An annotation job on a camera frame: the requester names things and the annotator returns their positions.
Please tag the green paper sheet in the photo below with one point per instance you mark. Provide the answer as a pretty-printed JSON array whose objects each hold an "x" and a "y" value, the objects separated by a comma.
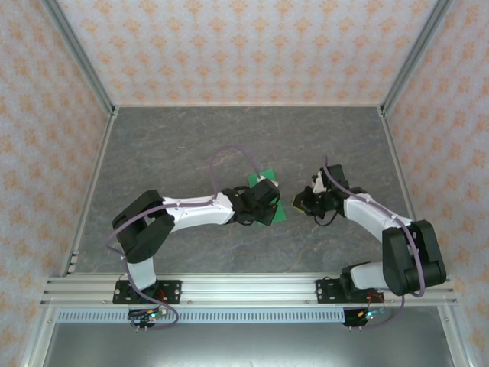
[{"x": 267, "y": 175}]

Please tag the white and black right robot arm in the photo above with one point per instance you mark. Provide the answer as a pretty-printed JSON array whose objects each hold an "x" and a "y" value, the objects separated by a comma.
[{"x": 412, "y": 260}]

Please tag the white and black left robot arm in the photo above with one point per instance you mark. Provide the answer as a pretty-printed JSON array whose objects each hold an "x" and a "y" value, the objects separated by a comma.
[{"x": 145, "y": 229}]

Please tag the grey metal shelf sheet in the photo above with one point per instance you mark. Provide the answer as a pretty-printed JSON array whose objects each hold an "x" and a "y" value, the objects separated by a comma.
[{"x": 248, "y": 346}]

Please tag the aluminium table side rail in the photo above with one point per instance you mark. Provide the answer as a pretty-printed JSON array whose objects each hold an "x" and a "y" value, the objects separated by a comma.
[
  {"x": 407, "y": 191},
  {"x": 89, "y": 191}
]

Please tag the aluminium mounting rail beam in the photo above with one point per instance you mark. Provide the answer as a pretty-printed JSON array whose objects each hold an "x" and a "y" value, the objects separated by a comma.
[{"x": 248, "y": 290}]

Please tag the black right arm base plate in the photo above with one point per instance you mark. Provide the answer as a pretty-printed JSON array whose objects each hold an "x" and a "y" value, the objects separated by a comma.
[{"x": 326, "y": 292}]

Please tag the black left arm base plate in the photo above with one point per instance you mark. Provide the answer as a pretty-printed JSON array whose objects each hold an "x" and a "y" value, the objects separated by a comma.
[{"x": 172, "y": 292}]

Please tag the aluminium frame post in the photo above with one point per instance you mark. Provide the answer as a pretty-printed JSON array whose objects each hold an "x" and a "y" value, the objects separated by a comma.
[
  {"x": 416, "y": 57},
  {"x": 76, "y": 57}
]

